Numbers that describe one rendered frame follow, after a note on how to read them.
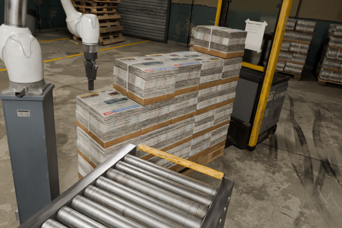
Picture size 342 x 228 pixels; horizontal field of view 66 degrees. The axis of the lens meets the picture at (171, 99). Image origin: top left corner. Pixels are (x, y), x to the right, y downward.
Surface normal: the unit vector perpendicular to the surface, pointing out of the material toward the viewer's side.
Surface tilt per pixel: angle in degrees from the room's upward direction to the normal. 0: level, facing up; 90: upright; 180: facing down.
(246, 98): 90
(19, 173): 90
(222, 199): 0
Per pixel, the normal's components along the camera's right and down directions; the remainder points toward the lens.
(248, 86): -0.71, 0.19
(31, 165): 0.15, 0.38
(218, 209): 0.10, -0.93
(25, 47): 0.60, 0.02
